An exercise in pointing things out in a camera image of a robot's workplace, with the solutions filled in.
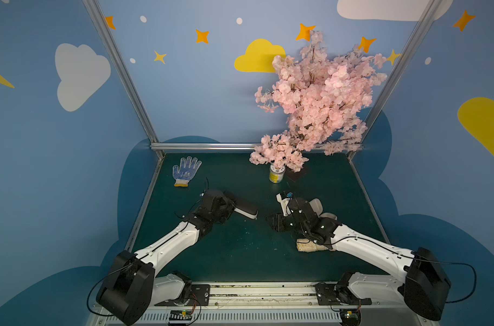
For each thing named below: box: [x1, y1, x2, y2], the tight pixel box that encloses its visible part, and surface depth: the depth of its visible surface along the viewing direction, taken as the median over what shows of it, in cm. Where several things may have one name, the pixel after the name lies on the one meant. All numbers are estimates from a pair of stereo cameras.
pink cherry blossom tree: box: [249, 31, 388, 172], surface depth 77 cm
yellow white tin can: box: [268, 163, 286, 184], surface depth 107 cm
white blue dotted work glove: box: [172, 156, 203, 188], surface depth 114 cm
